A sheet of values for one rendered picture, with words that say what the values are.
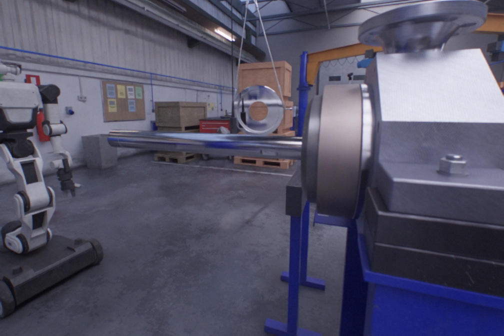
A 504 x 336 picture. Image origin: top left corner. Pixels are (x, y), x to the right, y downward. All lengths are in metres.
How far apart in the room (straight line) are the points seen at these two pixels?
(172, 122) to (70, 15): 2.76
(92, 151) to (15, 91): 3.73
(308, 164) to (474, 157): 0.29
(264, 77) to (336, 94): 4.40
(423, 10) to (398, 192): 0.39
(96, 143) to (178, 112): 1.68
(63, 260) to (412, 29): 2.22
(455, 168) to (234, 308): 1.52
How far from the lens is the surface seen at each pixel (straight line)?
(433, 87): 0.57
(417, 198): 0.40
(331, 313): 1.79
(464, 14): 0.68
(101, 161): 5.63
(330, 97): 0.61
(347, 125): 0.56
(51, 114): 2.25
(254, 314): 1.72
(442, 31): 0.72
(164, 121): 5.74
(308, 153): 0.58
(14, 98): 2.11
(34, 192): 2.12
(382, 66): 0.61
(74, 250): 2.25
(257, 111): 4.97
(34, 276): 2.15
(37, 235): 2.29
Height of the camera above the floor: 1.21
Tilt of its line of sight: 9 degrees down
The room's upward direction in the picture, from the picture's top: straight up
